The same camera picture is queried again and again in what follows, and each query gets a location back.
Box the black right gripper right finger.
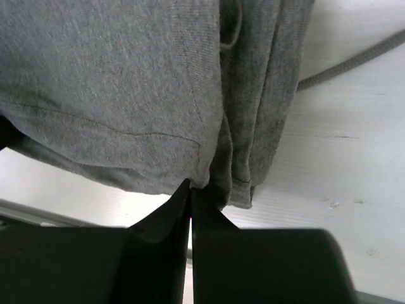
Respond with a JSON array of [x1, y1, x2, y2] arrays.
[[190, 190, 357, 303]]

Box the grey drawstring shorts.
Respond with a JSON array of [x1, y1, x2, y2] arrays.
[[1, 1, 404, 208]]

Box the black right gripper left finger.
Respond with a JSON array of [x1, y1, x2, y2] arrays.
[[1, 180, 190, 303]]

